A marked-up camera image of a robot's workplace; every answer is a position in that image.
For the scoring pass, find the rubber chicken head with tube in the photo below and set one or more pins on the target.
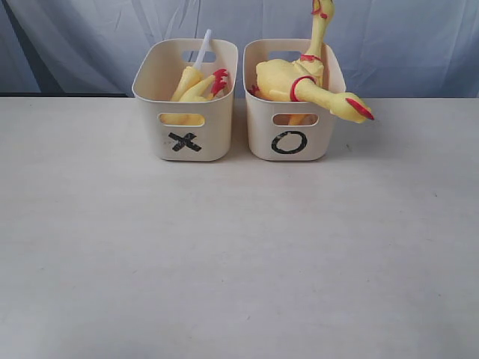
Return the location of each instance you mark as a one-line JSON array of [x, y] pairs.
[[192, 83]]

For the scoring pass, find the cream bin marked O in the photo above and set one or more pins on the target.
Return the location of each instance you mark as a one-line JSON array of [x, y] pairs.
[[282, 131]]

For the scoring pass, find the whole rubber chicken front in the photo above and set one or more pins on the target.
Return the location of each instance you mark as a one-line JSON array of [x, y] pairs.
[[310, 66]]

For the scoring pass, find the whole rubber chicken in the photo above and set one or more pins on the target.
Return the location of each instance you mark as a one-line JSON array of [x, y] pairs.
[[310, 66], [282, 81]]

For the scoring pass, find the cream bin marked X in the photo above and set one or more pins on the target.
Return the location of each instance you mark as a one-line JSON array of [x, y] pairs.
[[198, 126]]

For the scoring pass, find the headless rubber chicken body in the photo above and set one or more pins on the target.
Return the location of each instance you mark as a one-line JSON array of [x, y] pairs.
[[219, 84]]

